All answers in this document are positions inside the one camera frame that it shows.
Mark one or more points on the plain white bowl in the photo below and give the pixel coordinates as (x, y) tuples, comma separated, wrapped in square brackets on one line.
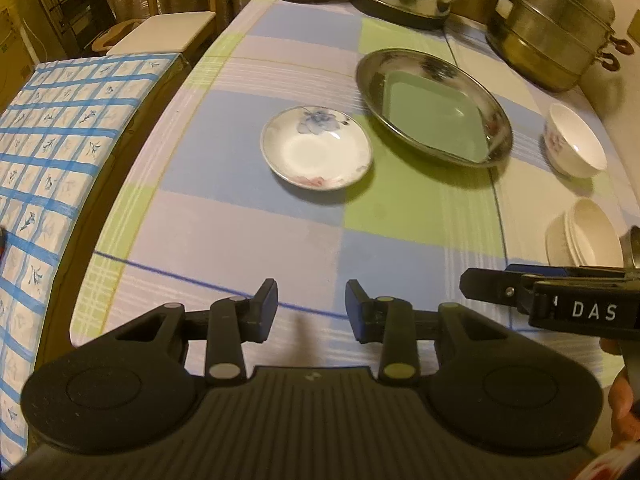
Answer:
[(600, 235), (567, 240), (554, 245)]

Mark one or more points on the white floral saucer plate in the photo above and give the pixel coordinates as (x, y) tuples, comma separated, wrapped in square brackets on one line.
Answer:
[(317, 152)]

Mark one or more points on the large round steel plate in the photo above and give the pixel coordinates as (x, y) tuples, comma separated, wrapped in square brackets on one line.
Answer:
[(372, 80)]

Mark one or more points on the stainless steel bowl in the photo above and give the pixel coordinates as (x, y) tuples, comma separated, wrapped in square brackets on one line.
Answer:
[(632, 252)]

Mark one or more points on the blue patterned covered bench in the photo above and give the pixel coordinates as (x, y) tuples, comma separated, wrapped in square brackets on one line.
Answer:
[(55, 145)]

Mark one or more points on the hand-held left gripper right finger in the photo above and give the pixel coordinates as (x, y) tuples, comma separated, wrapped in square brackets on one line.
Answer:
[(354, 310)]

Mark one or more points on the pastel checkered tablecloth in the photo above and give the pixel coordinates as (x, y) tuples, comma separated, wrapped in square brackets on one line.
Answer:
[(240, 240)]

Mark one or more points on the black metal rack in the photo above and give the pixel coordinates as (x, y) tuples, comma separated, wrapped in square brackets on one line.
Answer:
[(70, 0)]

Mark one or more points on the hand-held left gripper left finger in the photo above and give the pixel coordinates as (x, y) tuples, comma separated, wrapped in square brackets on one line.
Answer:
[(270, 310)]

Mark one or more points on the stacked steel steamer pot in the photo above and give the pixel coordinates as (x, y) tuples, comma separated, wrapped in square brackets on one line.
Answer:
[(545, 25)]

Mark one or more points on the white red patterned clothing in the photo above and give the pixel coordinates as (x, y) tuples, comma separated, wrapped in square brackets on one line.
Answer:
[(617, 467)]

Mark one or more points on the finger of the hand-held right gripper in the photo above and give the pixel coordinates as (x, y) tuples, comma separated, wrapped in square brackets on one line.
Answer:
[(535, 269), (487, 287)]

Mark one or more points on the wooden chair with white seat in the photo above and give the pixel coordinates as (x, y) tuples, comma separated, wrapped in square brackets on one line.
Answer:
[(160, 30)]

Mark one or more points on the white floral bowl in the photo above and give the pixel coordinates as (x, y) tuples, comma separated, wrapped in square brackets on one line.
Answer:
[(570, 135)]

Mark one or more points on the person's right hand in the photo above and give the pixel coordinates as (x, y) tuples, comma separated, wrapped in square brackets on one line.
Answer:
[(625, 410)]

